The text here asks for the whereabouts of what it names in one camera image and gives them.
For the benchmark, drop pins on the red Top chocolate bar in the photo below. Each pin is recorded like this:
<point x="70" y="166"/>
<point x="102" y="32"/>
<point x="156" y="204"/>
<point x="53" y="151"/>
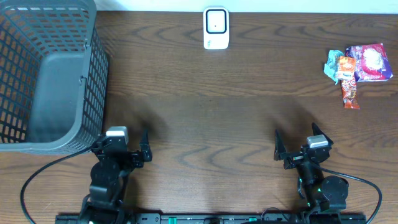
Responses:
<point x="350" y="97"/>

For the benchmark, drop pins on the mint green snack wrapper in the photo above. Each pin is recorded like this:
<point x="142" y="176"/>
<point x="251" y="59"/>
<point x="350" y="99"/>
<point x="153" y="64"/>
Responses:
<point x="331" y="65"/>

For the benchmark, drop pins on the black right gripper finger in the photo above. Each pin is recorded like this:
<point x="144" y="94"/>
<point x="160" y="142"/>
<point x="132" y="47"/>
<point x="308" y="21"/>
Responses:
<point x="317" y="131"/>
<point x="280" y="152"/>

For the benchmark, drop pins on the purple snack packet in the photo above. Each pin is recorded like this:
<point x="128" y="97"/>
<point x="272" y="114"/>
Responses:
<point x="372" y="64"/>

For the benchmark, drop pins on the small orange juice carton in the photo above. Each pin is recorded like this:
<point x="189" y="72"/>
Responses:
<point x="346" y="68"/>

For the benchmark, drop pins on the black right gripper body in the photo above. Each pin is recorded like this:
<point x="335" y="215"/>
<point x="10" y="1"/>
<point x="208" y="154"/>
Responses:
<point x="293" y="159"/>

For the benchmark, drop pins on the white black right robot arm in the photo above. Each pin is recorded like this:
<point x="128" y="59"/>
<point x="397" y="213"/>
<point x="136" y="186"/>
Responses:
<point x="323" y="194"/>

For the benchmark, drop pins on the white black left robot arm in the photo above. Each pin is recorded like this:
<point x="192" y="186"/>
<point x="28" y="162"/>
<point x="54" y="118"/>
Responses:
<point x="110" y="176"/>

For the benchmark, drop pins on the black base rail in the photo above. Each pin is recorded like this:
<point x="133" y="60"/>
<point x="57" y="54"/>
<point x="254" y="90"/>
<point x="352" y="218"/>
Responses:
<point x="155" y="218"/>

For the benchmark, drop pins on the grey plastic mesh basket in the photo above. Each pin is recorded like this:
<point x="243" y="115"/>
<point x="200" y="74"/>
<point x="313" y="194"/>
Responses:
<point x="54" y="73"/>

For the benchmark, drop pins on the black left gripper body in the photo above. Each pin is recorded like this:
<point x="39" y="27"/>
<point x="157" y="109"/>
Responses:
<point x="123" y="156"/>

